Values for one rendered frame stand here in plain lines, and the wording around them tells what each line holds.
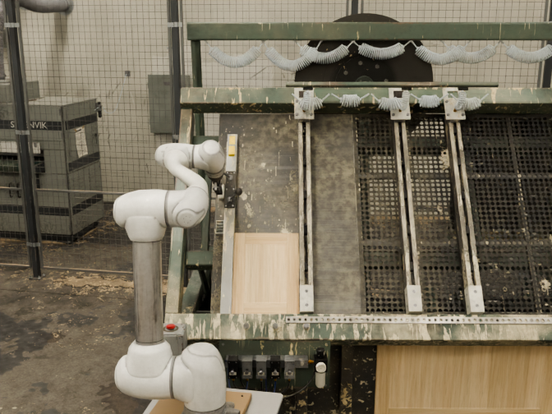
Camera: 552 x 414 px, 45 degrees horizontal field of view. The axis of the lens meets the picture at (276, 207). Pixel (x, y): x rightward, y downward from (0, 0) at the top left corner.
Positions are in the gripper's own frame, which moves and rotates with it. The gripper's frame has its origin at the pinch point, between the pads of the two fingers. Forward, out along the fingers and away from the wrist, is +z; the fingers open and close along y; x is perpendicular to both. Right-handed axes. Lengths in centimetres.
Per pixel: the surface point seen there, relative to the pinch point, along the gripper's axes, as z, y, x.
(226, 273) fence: 11.6, 37.9, 4.1
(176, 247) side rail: 10.6, 25.2, -20.1
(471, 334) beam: 11, 66, 115
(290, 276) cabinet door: 14, 38, 34
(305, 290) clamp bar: 8, 47, 41
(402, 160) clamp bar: 9, -21, 90
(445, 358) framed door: 45, 70, 111
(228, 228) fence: 11.6, 15.0, 4.4
